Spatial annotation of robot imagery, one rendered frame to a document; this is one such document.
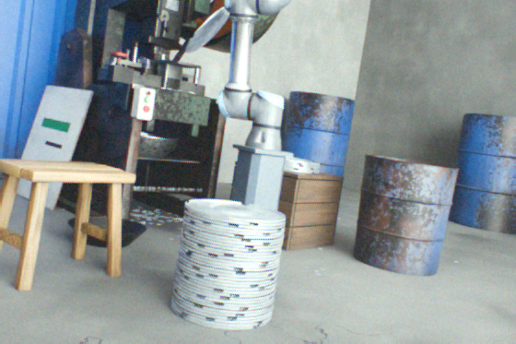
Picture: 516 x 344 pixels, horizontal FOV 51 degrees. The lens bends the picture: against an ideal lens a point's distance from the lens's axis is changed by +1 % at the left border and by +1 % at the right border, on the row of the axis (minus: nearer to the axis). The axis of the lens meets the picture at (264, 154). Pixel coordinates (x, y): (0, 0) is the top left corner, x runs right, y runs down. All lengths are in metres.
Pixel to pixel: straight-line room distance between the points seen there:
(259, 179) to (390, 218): 0.63
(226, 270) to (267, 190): 0.76
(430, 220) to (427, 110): 3.16
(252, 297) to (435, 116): 4.17
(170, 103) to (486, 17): 3.56
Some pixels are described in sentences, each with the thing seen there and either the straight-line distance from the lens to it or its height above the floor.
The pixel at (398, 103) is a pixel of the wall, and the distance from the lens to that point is 5.68.
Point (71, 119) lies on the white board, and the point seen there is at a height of 0.43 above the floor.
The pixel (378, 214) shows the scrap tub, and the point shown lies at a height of 0.23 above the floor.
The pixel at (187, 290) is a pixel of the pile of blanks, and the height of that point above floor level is 0.08.
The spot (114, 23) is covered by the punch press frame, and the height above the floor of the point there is 0.94.
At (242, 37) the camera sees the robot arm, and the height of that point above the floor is 0.87.
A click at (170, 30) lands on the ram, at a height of 0.93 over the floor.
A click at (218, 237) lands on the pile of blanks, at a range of 1.41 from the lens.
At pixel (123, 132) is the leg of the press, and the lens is 2.49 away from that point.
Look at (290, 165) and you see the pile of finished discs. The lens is 2.52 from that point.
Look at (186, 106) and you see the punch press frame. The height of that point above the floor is 0.58.
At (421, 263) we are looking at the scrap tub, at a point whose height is 0.06.
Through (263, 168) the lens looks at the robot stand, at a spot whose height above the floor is 0.38.
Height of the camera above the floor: 0.54
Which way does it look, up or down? 3 degrees down
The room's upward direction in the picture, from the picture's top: 8 degrees clockwise
